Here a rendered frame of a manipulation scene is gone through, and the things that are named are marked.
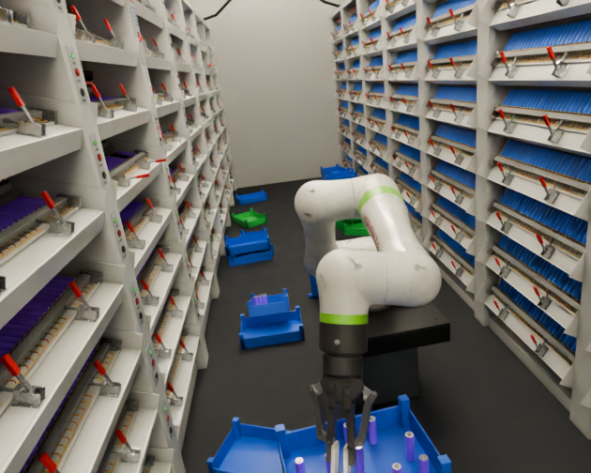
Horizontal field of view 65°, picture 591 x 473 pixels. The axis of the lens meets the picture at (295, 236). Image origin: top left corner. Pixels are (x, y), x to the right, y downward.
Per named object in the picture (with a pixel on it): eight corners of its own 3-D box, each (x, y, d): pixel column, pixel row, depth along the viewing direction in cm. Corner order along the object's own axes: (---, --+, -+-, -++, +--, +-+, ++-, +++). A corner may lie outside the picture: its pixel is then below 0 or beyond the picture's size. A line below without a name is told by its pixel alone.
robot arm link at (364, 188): (351, 209, 135) (348, 170, 130) (394, 205, 135) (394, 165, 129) (358, 237, 119) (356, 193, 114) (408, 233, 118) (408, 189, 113)
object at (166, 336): (189, 305, 194) (193, 276, 190) (162, 400, 137) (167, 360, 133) (140, 298, 191) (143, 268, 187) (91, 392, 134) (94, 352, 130)
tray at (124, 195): (160, 173, 175) (162, 147, 173) (114, 217, 118) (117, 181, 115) (106, 163, 173) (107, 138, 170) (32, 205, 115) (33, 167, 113)
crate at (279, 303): (252, 308, 254) (250, 293, 254) (288, 302, 255) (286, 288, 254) (249, 317, 224) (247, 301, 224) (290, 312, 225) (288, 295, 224)
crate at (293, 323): (300, 319, 236) (298, 305, 233) (305, 340, 217) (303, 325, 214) (242, 328, 234) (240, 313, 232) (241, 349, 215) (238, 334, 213)
